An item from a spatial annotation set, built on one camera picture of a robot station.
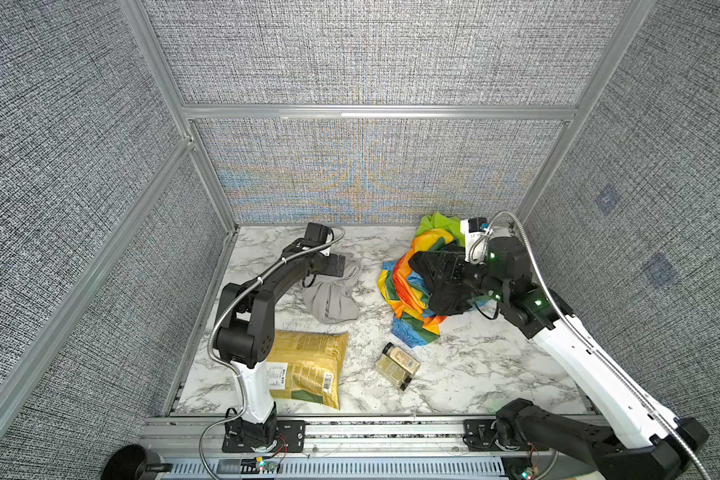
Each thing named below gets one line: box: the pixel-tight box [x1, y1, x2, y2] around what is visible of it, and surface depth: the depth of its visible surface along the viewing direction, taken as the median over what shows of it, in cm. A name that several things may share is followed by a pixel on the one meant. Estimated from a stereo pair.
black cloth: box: [408, 243, 476, 316], surface depth 89 cm
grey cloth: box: [302, 264, 362, 324], surface depth 96 cm
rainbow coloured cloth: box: [378, 212, 466, 347], surface depth 94 cm
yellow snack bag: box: [266, 330, 349, 410], surface depth 80 cm
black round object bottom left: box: [101, 444, 173, 480], surface depth 65 cm
